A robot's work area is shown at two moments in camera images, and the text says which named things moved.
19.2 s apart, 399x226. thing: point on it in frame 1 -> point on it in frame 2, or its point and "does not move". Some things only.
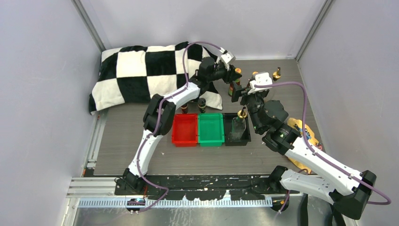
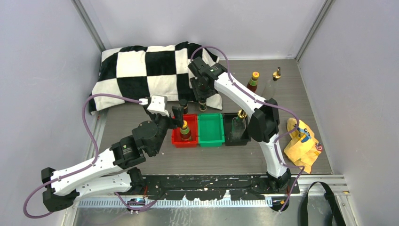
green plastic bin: [211, 129] does not move
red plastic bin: [185, 130] does not move
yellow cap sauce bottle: [237, 70] -> [185, 133]
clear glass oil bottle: [239, 125] does not move
